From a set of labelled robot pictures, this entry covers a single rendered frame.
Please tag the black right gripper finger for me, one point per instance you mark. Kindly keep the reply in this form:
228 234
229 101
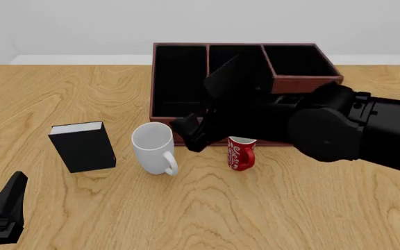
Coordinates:
198 142
186 123

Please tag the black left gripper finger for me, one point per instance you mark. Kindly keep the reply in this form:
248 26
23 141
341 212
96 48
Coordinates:
10 198

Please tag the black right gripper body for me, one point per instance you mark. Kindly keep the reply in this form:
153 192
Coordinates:
212 125

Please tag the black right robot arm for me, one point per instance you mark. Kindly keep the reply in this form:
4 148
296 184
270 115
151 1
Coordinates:
342 130

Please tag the red patterned mug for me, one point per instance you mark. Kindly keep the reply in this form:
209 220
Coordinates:
236 156

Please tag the white mug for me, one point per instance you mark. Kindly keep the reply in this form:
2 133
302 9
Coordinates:
149 153

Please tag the red-brown desk caddy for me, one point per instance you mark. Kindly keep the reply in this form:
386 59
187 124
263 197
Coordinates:
300 83

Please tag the black book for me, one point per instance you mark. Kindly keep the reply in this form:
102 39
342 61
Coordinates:
85 149

